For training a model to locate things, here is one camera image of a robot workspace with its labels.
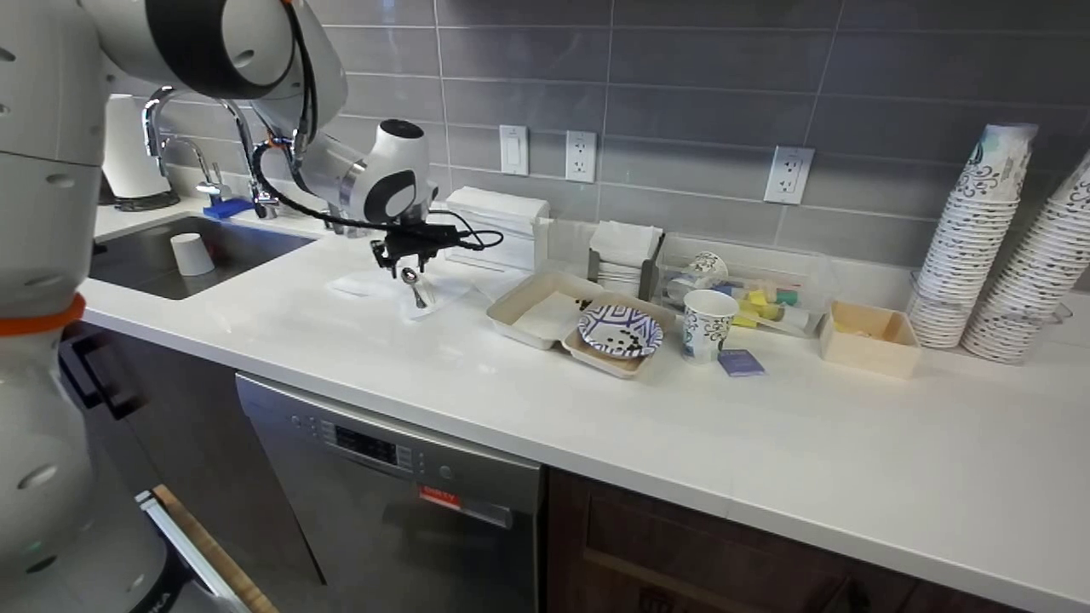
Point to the patterned paper cup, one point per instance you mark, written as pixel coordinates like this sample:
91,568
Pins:
707,320

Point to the white wall outlet middle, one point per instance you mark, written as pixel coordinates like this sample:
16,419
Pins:
580,155

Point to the napkin holder with napkins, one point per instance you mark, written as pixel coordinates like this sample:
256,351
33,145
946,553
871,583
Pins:
622,254

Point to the white paper towel stack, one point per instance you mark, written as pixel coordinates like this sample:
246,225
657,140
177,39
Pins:
511,216

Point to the white wall outlet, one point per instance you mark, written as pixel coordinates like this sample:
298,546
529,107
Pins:
580,155
788,174

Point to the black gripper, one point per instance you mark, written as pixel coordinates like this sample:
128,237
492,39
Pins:
411,241

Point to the white cup in sink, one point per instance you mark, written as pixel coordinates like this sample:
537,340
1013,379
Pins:
187,254

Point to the metal spoon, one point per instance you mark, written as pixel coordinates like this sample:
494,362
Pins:
411,276

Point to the paper towel roll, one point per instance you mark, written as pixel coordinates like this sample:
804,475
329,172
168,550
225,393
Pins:
128,168

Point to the stack of paper cups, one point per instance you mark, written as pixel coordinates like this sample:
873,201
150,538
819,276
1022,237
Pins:
967,232
1047,265

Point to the dark wood cabinet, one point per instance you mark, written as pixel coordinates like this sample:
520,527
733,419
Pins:
623,553

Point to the blue sponge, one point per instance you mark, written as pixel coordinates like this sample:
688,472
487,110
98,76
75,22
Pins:
225,208

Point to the clear tray of condiment packets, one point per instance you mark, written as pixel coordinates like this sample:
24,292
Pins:
766,301

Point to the stainless steel dishwasher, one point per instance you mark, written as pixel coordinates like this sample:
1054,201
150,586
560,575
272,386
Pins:
400,519

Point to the small cardboard box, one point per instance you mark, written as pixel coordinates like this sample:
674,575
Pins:
871,340

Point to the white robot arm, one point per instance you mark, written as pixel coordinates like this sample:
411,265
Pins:
69,537

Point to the purple square packet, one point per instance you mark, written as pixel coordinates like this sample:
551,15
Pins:
739,362

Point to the right stack of paper cups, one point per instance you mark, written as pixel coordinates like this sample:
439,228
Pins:
1047,265

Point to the blue patterned paper plate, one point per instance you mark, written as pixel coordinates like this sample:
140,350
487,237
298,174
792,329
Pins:
622,333

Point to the white wall outlet right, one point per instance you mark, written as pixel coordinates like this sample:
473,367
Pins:
788,174

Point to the white light switch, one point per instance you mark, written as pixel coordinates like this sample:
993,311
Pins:
511,148

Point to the kitchen sink basin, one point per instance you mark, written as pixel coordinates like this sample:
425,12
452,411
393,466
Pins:
140,260

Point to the beige clamshell takeout tray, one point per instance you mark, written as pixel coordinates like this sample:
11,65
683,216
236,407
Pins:
546,308

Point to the chrome kitchen faucet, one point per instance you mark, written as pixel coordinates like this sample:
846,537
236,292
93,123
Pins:
244,157

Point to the left stack of paper cups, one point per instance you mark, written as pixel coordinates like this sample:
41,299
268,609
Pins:
967,232

